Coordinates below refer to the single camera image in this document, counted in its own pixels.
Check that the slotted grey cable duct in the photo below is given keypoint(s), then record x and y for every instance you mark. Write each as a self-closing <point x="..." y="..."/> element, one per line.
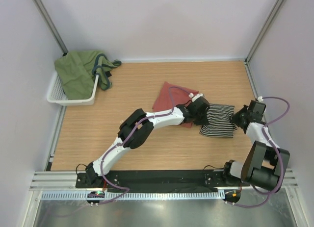
<point x="102" y="196"/>

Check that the aluminium frame rail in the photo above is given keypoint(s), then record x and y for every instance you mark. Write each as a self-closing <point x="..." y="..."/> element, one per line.
<point x="67" y="179"/>

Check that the white plastic basket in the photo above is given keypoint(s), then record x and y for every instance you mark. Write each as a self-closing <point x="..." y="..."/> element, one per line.
<point x="57" y="95"/>

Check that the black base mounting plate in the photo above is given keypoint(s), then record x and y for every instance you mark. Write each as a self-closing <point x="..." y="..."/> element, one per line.
<point x="171" y="180"/>

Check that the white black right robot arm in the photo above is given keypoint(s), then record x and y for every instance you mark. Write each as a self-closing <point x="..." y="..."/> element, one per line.
<point x="266" y="163"/>

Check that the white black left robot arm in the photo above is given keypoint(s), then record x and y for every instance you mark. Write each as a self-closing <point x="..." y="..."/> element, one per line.
<point x="135" y="130"/>

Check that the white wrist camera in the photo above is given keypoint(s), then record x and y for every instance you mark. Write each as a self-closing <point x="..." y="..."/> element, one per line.
<point x="194" y="97"/>
<point x="260" y="99"/>

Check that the salmon red tank top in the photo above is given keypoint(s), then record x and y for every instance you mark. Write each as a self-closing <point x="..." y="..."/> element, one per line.
<point x="171" y="95"/>

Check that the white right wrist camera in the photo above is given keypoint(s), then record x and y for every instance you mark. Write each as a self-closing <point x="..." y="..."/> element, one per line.
<point x="260" y="99"/>

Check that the green tank top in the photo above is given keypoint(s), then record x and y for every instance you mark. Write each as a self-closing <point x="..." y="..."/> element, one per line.
<point x="80" y="71"/>

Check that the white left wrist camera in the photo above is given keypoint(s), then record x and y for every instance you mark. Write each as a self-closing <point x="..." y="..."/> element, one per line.
<point x="194" y="97"/>

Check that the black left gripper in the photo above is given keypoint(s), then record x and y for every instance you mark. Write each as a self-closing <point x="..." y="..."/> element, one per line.
<point x="203" y="121"/>

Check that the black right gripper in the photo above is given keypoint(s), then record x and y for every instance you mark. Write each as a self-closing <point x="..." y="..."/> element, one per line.
<point x="234" y="118"/>

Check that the black white striped tank top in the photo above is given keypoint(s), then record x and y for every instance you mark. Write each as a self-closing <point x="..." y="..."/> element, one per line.
<point x="219" y="119"/>

